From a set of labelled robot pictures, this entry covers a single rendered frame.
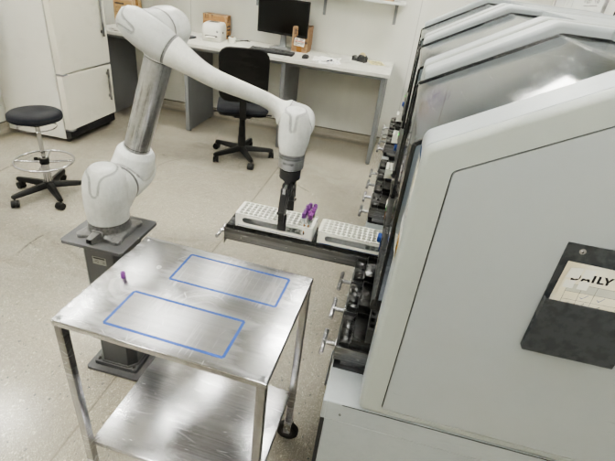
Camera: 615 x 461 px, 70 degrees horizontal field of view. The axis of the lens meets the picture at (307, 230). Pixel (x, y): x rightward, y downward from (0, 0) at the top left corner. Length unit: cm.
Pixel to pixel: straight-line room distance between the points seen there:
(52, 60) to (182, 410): 351
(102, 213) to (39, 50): 301
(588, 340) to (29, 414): 199
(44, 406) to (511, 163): 199
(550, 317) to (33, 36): 437
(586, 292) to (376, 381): 49
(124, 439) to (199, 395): 28
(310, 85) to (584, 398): 443
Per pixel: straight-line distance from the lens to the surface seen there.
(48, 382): 234
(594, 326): 101
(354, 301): 138
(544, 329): 100
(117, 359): 226
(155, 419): 175
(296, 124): 147
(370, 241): 159
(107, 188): 175
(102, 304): 136
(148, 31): 154
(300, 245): 162
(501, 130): 80
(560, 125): 82
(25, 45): 474
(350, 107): 510
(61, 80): 460
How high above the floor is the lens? 169
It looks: 31 degrees down
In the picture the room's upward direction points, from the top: 7 degrees clockwise
